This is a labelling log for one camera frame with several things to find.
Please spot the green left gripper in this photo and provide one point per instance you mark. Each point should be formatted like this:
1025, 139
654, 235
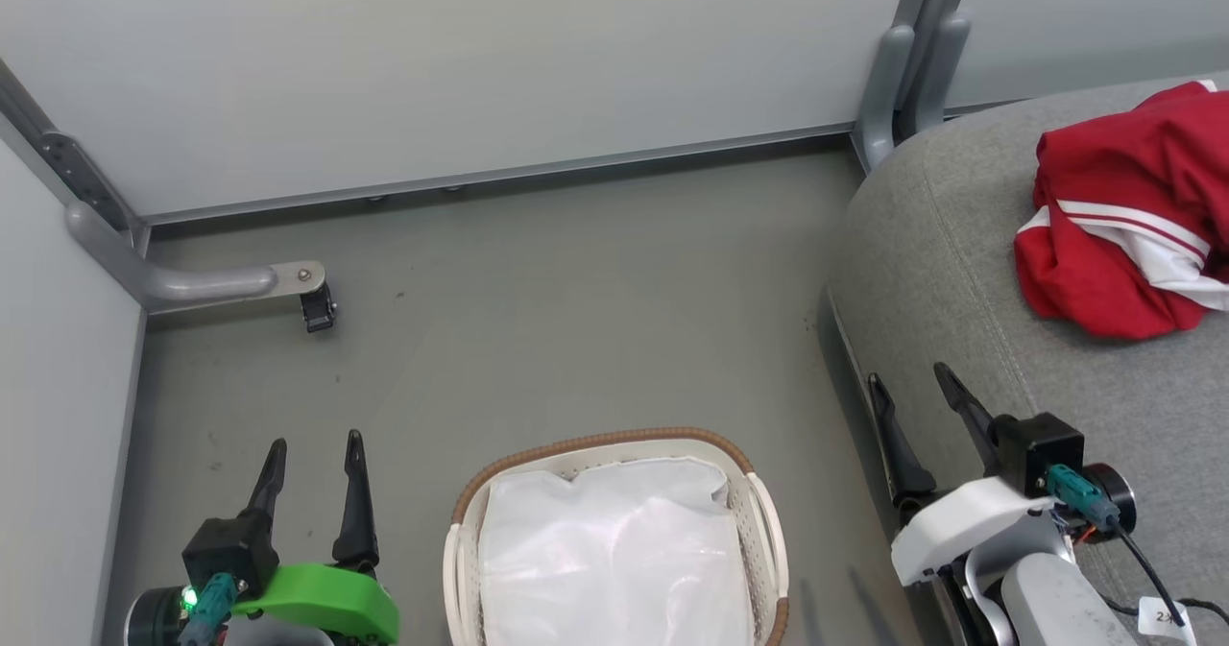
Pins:
326, 603

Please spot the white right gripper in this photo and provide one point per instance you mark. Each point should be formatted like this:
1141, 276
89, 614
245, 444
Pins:
960, 526

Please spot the red Bulls jersey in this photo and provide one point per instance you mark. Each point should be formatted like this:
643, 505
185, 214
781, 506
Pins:
1114, 204

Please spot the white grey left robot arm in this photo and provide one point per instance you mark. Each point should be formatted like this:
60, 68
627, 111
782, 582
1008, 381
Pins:
182, 622

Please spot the grey fabric sofa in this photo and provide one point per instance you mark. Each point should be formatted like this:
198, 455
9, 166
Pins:
951, 272

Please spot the small black caster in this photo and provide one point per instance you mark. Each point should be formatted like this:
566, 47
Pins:
318, 308

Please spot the white laundry basket brown rim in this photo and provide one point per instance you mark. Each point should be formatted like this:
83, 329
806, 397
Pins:
759, 540

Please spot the grey curved partition foot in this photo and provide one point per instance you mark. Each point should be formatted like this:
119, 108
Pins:
192, 283

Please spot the white paper tag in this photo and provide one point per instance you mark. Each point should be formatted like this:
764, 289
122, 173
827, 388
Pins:
1165, 617

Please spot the white basket liner bag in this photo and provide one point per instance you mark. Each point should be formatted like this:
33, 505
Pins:
614, 560

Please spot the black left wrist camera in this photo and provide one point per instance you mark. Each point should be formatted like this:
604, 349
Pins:
230, 552

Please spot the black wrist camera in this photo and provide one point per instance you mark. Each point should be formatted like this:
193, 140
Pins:
230, 552
1037, 449

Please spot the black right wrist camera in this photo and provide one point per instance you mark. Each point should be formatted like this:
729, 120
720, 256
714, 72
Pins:
1037, 449

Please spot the teal left camera connector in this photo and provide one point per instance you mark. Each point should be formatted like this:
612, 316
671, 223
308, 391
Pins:
206, 608

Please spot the teal camera connector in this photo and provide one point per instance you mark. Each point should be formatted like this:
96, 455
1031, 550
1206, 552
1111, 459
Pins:
1080, 495
206, 608

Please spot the teal right camera connector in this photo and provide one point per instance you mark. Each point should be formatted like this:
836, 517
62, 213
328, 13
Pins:
1080, 495

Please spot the grey partition bottom rail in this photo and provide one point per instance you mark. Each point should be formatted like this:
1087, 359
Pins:
499, 176

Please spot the grey slotted corner post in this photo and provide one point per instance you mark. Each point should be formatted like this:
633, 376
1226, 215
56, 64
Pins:
72, 168

